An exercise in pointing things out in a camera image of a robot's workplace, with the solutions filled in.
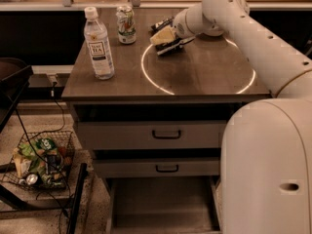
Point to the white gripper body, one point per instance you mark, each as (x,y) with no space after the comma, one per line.
(179,23)

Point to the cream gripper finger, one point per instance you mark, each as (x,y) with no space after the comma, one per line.
(163,36)

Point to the blue chip bag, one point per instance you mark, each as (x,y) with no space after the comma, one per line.
(177,44)

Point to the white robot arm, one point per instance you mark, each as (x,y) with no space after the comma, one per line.
(266,151)

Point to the grey drawer cabinet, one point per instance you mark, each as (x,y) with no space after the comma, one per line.
(207,80)

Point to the top drawer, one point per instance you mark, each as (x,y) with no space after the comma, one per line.
(149,135)

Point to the drawer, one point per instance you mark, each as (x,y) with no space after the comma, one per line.
(164,205)
(204,166)
(149,135)

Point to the middle drawer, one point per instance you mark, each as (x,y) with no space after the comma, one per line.
(204,166)

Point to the bottom drawer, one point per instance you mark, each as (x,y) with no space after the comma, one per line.
(164,205)

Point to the green white drink can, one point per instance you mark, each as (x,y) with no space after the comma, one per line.
(126,25)

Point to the clear tea bottle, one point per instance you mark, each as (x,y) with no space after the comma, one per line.
(96,37)

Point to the dark cart left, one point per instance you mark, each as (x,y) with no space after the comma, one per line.
(14,79)

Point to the wire basket with snacks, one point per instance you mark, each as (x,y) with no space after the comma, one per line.
(41,161)

